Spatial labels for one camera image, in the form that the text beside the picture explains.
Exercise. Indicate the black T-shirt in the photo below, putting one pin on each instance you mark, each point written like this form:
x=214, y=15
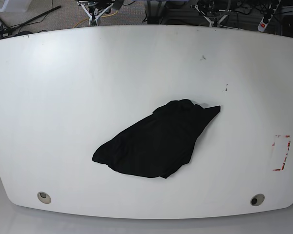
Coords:
x=160, y=144

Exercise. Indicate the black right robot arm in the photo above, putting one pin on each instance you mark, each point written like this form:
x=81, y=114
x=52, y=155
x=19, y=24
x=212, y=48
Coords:
x=96, y=9

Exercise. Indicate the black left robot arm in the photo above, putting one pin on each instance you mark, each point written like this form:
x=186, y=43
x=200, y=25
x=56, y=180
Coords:
x=213, y=11

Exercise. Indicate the left table grommet hole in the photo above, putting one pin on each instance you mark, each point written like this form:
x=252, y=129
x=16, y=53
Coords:
x=44, y=197

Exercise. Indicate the table grommet hole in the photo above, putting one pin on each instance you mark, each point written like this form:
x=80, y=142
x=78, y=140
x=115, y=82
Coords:
x=44, y=197
x=257, y=200

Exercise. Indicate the right table grommet hole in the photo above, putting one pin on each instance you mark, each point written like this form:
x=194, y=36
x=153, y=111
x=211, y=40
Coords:
x=257, y=200

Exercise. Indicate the red tape rectangle marking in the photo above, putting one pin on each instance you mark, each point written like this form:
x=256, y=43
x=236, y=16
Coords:
x=280, y=150

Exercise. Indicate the white power strip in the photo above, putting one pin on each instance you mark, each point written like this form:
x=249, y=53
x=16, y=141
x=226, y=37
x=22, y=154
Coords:
x=268, y=14

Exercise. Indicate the black tripod stand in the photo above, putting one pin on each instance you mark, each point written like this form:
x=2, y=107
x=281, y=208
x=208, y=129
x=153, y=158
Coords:
x=8, y=30

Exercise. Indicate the clear plastic storage box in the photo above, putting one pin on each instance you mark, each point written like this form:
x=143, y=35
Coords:
x=14, y=5

